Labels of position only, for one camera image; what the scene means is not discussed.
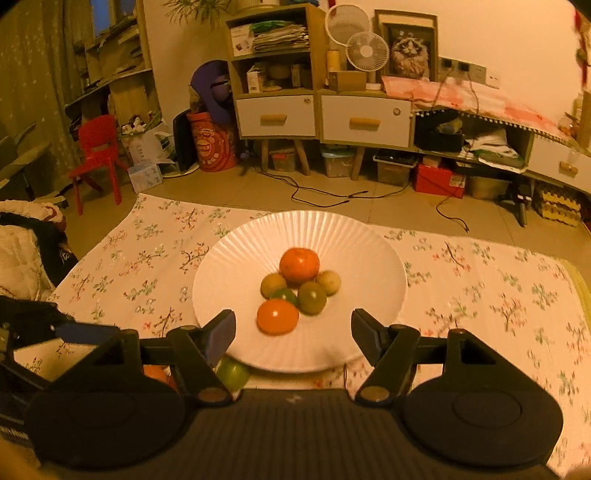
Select small orange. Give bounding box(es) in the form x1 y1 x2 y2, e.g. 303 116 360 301
279 247 321 286

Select clear storage box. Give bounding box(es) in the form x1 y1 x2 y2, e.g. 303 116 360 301
320 147 357 178
373 151 419 186
269 148 298 173

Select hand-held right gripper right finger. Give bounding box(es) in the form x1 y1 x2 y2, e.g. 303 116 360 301
351 308 541 408

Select small white desk fan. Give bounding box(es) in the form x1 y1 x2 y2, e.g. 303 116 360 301
345 31 390 90

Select orange tomato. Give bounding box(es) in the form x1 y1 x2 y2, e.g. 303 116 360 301
256 298 300 336

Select wooden bookshelf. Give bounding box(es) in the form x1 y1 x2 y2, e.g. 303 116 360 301
65 0 160 134

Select black bag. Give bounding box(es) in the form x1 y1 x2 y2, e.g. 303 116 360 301
414 121 464 153

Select purple plush toy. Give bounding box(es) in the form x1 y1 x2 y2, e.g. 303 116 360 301
190 61 237 126

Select white fleece jacket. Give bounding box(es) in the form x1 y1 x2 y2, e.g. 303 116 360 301
0 199 69 303

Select red cardboard box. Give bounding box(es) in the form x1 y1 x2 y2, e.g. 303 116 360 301
412 164 466 199

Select black floor cable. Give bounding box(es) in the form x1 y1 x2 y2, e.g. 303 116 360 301
245 164 471 232

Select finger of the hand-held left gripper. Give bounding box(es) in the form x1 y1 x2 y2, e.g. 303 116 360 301
0 354 54 393
0 295 123 346

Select pale blue printed box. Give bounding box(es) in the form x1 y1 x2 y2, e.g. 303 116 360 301
127 162 164 195

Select hanging green plant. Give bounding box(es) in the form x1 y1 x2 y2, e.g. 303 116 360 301
163 0 232 26

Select framed cat picture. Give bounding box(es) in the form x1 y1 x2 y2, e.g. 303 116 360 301
374 10 438 83

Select yellow jujube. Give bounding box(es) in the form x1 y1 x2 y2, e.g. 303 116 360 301
260 272 289 299
315 270 343 296
297 281 328 316

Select green leafy plant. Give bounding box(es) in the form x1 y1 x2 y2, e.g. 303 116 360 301
0 122 52 190

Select long wooden sideboard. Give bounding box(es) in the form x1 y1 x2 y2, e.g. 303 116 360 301
411 108 591 197

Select white paper bag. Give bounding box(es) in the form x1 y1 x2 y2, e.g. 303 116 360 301
121 119 177 166

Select black upright object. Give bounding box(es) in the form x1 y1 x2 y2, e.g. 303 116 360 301
172 110 198 172

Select white ribbed plate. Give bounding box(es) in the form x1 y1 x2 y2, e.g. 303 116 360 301
191 210 408 374

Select orange printed bag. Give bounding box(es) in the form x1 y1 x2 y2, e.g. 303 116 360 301
187 111 239 173

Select floral tablecloth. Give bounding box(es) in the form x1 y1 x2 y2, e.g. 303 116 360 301
14 194 591 476

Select wall socket plate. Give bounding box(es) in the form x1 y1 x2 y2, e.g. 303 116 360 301
441 56 488 86

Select pile of papers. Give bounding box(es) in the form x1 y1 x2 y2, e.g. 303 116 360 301
464 129 527 169

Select brown cardboard box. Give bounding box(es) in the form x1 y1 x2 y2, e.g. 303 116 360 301
329 70 368 92

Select floral curtain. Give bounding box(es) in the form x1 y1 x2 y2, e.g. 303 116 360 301
0 9 100 204

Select yellow egg trays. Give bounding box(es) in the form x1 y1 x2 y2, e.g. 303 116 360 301
534 182 583 228

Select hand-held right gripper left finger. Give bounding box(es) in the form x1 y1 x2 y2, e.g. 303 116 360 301
51 309 237 408

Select large orange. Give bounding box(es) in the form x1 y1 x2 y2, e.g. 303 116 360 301
142 364 178 392

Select pink floral cloth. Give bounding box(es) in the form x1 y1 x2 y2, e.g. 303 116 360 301
381 75 573 141

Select large white fan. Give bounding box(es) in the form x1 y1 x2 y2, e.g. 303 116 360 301
324 4 373 47

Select stack of folded papers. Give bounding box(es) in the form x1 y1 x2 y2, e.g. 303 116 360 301
253 22 309 52

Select black tripod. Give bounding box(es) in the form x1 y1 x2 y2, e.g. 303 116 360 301
501 182 532 227

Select red plastic chair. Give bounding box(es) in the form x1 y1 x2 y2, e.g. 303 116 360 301
69 114 124 216

